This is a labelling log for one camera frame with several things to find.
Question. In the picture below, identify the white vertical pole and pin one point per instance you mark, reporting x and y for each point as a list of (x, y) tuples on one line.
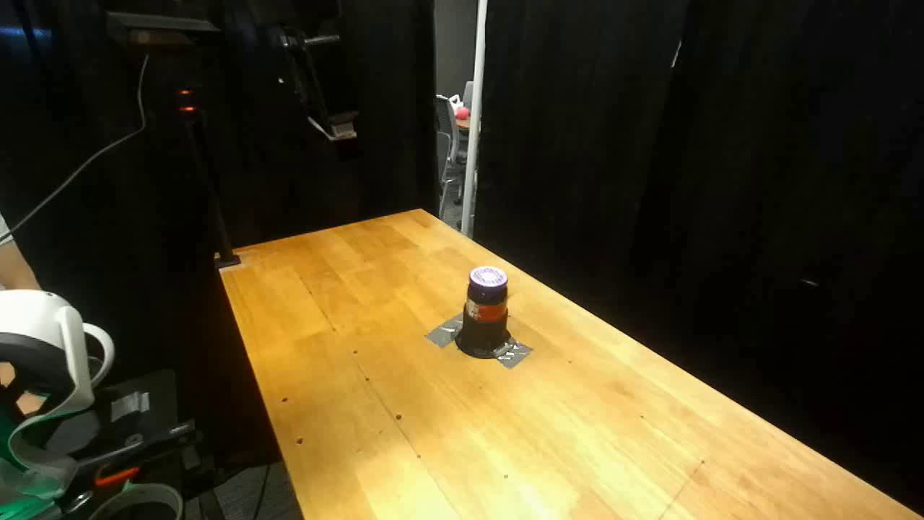
[(475, 117)]

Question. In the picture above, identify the black box with gray tape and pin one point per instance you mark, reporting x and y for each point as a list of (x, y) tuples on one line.
[(139, 407)]

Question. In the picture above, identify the black tripod pole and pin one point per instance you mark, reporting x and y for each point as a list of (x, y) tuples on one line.
[(206, 182)]

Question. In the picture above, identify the small grey base plate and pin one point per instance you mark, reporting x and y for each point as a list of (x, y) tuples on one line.
[(511, 354)]

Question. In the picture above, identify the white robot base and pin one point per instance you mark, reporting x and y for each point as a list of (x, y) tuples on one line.
[(45, 357)]

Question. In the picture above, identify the gray tape piece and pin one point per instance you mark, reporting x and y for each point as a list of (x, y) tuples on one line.
[(446, 332)]

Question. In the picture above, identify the clear round container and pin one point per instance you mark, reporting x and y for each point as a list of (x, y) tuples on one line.
[(134, 501)]

